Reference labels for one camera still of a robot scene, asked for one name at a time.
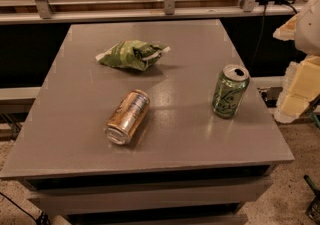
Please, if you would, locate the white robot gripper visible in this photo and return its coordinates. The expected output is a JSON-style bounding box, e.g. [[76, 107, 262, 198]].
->
[[273, 0, 320, 123]]

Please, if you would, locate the green soda can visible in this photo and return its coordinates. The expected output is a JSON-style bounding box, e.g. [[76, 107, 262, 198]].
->
[[212, 64, 250, 119]]

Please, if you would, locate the orange silver soda can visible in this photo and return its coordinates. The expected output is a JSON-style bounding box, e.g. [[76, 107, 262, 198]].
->
[[104, 89, 150, 145]]

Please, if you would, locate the dark green tool on floor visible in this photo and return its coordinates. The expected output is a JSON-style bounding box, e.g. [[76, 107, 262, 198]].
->
[[304, 175, 320, 225]]

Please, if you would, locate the green chip bag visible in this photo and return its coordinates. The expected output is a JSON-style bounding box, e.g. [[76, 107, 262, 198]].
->
[[95, 40, 171, 72]]

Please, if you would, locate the black hanging cable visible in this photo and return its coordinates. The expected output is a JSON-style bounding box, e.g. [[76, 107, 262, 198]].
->
[[251, 0, 300, 67]]

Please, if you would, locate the black floor cable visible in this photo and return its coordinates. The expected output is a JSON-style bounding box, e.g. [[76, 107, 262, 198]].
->
[[0, 191, 52, 225]]

